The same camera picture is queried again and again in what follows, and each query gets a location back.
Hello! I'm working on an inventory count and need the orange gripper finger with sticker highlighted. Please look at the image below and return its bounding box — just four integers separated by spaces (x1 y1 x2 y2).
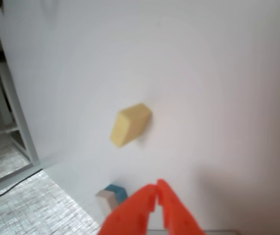
100 184 158 235

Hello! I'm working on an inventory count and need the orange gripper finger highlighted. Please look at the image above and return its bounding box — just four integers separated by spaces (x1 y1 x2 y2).
156 179 205 235

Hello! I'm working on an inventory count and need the blue foam cuboid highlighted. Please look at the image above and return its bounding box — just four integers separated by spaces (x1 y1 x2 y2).
104 184 127 204

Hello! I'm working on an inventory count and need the white foam cuboid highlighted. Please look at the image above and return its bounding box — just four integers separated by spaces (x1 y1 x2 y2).
95 189 118 217

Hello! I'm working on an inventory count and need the yellow foam cuboid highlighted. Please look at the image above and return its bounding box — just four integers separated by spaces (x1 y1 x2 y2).
109 102 153 149

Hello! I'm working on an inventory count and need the thin black cable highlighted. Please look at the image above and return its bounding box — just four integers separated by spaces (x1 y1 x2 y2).
0 168 43 200

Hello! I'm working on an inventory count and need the white metal frame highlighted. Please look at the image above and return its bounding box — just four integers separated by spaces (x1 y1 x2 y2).
0 9 41 196

